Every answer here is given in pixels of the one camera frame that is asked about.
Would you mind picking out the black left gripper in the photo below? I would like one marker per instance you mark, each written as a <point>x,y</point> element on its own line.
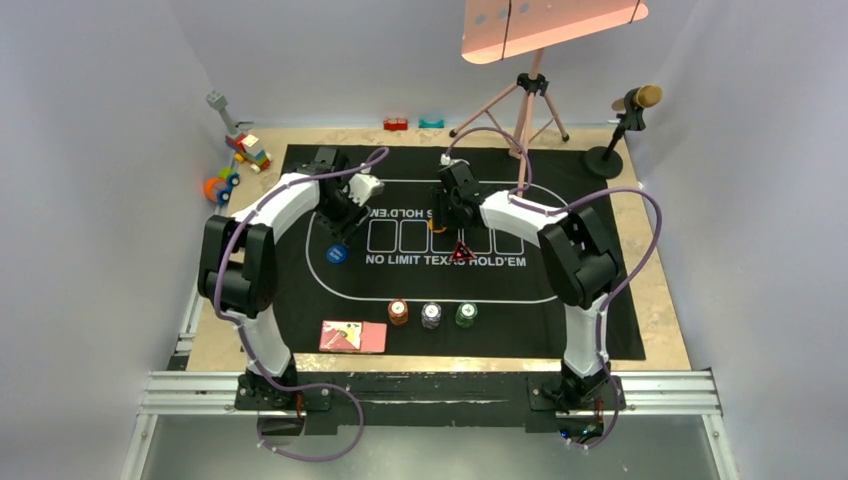
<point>344,228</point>

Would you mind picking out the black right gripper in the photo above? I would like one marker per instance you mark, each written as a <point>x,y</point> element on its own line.
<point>440,216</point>

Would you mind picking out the blue small blind button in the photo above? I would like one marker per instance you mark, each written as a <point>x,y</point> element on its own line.
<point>337,254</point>

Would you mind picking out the red triangular dealer button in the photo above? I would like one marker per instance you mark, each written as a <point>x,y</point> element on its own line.
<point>462,252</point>

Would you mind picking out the red poker chip stack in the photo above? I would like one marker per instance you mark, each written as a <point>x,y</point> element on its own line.
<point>398,312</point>

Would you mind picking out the blue poker chip stack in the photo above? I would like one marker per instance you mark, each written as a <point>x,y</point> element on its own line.
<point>431,314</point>

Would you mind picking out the orange big blind button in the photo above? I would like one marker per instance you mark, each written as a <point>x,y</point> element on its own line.
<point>436,228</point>

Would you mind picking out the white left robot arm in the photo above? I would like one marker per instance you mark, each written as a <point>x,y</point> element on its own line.
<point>238,271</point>

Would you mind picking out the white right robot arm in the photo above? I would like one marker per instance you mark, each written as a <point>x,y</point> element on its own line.
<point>579,261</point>

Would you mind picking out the teal toy block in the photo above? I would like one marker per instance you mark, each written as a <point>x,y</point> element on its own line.
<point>431,123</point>

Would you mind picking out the black poker felt mat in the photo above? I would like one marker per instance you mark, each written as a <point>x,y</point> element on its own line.
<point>395,256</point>

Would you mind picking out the red toy block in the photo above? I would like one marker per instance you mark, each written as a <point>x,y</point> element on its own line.
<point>395,124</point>

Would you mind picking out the green poker chip stack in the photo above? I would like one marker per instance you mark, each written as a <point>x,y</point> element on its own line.
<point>466,314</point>

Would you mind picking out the colourful toy block train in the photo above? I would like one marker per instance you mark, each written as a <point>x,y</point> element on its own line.
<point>248,148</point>

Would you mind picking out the red playing card box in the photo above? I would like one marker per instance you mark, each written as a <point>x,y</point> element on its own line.
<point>353,337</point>

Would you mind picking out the orange toy wheel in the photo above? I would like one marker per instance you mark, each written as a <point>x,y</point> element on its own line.
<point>219,189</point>

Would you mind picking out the gold microphone on stand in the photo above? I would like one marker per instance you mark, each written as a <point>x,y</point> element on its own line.
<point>606,162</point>

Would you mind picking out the pink music stand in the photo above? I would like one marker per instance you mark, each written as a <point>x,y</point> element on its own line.
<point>497,30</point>

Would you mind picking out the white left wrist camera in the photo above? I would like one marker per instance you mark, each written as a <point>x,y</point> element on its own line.
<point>362,187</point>

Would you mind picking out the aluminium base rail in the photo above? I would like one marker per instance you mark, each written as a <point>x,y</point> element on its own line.
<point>428,417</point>

